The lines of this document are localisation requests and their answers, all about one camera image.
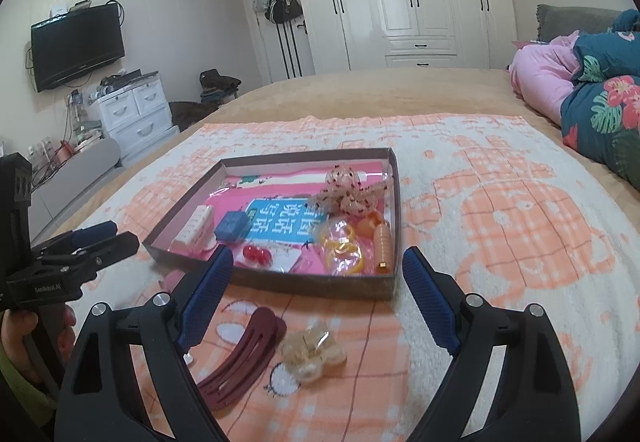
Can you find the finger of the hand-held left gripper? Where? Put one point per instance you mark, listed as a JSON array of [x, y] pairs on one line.
[[115, 247], [90, 234]]

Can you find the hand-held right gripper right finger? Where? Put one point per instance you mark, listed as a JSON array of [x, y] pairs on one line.
[[430, 302]]

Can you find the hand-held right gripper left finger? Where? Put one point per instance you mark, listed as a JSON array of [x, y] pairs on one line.
[[207, 297]]

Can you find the red bead hair accessory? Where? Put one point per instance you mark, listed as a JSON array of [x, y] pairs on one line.
[[257, 254]]

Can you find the white hair clip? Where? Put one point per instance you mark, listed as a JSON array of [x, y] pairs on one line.
[[192, 229]]

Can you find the maroon hair clip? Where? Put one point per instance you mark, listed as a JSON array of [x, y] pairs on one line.
[[240, 362]]

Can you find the small blue box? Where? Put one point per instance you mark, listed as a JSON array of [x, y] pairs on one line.
[[231, 225]]

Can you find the plastic bag of yellow rings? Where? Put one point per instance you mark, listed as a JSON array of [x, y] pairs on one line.
[[342, 252]]

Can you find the shallow cardboard box pink lining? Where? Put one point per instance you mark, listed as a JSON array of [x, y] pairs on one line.
[[310, 287]]

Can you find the clear yellow flower hair clip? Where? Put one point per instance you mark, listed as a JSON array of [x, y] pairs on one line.
[[307, 352]]

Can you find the person's left hand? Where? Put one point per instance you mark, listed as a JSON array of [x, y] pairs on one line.
[[15, 334]]

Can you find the grey bench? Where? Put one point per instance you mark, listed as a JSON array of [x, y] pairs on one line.
[[80, 177]]

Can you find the orange and white printed blanket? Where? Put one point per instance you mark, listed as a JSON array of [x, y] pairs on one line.
[[500, 222]]

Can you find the white drawer cabinet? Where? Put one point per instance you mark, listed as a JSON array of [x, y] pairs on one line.
[[140, 121]]

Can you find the dark bag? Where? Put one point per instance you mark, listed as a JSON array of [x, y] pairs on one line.
[[192, 114]]

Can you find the black electronic box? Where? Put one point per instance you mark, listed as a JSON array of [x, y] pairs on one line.
[[127, 79]]

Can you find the black flat screen television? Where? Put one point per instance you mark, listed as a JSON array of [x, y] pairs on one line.
[[77, 46]]

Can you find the dark chair with clothes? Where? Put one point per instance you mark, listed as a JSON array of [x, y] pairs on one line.
[[217, 84]]

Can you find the tan bed sheet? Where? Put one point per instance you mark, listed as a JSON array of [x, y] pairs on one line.
[[375, 91]]

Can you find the white router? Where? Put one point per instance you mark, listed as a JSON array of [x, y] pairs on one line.
[[59, 10]]

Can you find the white room door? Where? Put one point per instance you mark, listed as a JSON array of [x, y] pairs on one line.
[[265, 51]]

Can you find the pink quilt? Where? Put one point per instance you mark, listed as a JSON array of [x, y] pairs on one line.
[[545, 76]]

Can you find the floral blue quilt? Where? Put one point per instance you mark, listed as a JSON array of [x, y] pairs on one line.
[[610, 111]]

